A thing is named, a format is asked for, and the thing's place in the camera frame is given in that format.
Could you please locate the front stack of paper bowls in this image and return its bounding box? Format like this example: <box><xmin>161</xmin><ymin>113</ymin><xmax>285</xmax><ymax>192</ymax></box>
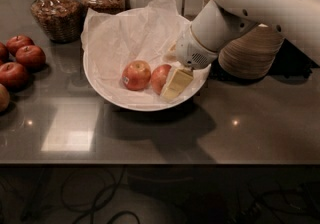
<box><xmin>218</xmin><ymin>25</ymin><xmax>284</xmax><ymax>80</ymax></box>

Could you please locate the red apple large left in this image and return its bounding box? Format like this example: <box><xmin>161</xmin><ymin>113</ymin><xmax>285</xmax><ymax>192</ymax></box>
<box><xmin>0</xmin><ymin>62</ymin><xmax>29</xmax><ymax>91</ymax></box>

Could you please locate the red apple second row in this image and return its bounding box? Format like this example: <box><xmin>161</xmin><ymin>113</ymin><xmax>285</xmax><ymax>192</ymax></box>
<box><xmin>15</xmin><ymin>45</ymin><xmax>46</xmax><ymax>71</ymax></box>

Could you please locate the white bowl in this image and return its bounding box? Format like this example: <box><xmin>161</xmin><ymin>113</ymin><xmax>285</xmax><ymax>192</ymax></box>
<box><xmin>82</xmin><ymin>13</ymin><xmax>212</xmax><ymax>112</ymax></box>

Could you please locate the white tissue paper liner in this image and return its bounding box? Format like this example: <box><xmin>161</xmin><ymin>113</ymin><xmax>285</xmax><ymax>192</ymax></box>
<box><xmin>80</xmin><ymin>0</ymin><xmax>210</xmax><ymax>108</ymax></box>

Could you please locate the left glass granola jar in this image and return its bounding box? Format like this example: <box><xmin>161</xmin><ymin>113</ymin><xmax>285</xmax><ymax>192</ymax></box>
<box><xmin>30</xmin><ymin>0</ymin><xmax>83</xmax><ymax>43</ymax></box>

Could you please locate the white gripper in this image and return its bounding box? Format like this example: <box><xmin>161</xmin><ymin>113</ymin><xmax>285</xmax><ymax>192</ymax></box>
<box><xmin>160</xmin><ymin>27</ymin><xmax>218</xmax><ymax>100</ymax></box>

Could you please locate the black cable under table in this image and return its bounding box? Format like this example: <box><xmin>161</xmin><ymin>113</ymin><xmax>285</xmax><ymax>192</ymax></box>
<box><xmin>59</xmin><ymin>166</ymin><xmax>141</xmax><ymax>224</ymax></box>

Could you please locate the red apple top left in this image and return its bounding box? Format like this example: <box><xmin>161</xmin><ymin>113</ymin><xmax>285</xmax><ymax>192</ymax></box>
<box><xmin>6</xmin><ymin>35</ymin><xmax>34</xmax><ymax>56</ymax></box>

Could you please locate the red apple at left edge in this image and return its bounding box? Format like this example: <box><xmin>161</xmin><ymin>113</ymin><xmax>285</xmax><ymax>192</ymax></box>
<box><xmin>0</xmin><ymin>42</ymin><xmax>9</xmax><ymax>62</ymax></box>

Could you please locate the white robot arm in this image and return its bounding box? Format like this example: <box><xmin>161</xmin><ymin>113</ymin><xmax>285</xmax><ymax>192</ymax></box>
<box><xmin>161</xmin><ymin>0</ymin><xmax>320</xmax><ymax>101</ymax></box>

